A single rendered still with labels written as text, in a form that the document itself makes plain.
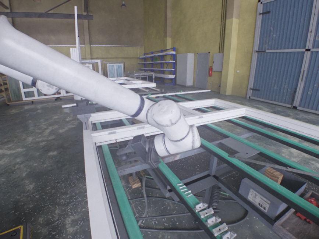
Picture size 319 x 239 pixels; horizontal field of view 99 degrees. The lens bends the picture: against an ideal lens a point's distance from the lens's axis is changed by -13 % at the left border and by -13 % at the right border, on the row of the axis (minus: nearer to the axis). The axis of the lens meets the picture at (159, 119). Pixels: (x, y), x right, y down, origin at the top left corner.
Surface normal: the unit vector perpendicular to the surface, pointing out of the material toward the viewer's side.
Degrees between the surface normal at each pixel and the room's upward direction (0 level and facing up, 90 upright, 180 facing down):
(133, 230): 0
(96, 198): 0
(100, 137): 90
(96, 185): 0
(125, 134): 90
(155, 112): 43
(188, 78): 90
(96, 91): 99
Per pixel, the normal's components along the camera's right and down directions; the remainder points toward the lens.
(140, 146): -0.11, 0.59
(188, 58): 0.44, 0.29
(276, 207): -0.90, 0.15
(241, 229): 0.00, -0.95
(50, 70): 0.53, 0.47
